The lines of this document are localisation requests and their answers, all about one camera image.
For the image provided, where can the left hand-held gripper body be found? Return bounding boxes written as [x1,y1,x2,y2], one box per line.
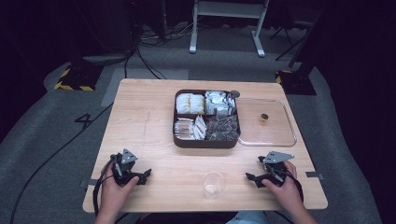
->
[110,148,142,188]

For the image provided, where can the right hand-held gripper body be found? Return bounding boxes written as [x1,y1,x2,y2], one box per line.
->
[258,150,296,189]

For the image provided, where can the person's left hand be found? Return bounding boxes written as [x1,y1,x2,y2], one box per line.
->
[100,169,140,214]

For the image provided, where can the person's right hand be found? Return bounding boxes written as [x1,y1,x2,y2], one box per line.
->
[261,161,305,214]

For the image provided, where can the clear lid with brown knob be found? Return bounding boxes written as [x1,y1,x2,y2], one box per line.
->
[233,97,298,148]

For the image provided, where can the person's blue trousers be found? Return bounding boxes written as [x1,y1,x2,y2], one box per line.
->
[225,211,271,224]

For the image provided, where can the grey tape strip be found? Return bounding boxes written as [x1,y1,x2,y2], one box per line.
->
[78,178,99,189]
[304,170,325,181]

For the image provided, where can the clear plastic cup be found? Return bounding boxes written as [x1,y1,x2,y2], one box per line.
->
[201,171,227,202]

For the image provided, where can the pile of dark packets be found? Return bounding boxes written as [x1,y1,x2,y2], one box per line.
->
[205,115,240,142]

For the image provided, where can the brown compartment box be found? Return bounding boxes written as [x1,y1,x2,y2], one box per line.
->
[172,89,242,149]

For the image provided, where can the pile of white stick packets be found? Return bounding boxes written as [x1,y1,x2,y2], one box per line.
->
[174,115,207,141]

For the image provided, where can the pile of white yellow packets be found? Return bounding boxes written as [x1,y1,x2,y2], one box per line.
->
[175,92,206,116]

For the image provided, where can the pile of silver packets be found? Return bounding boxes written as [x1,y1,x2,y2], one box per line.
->
[205,90,241,117]

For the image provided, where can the black stand base yellow stripes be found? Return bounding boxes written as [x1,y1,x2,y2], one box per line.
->
[53,61,105,92]
[275,69,318,96]

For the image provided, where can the black tripod stand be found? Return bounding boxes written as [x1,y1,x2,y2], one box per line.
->
[268,20,314,62]

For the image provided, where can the right hand-held gripper cable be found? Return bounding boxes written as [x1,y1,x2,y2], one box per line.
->
[281,169,305,203]

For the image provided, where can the hand-held gripper cable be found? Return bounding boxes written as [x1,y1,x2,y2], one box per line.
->
[281,169,305,203]
[92,154,117,217]

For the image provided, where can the left hand-held gripper cable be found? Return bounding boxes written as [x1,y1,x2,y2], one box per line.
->
[92,154,117,217]

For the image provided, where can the long black floor cable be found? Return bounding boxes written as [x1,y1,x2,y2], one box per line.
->
[8,102,115,224]

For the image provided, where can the black cable by stand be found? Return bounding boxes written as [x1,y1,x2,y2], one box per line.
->
[123,46,168,80]

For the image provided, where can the bundle of floor cables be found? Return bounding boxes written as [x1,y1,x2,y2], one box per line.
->
[139,18,194,43]

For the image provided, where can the white metal table frame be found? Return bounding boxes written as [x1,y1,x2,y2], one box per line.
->
[189,0,271,59]

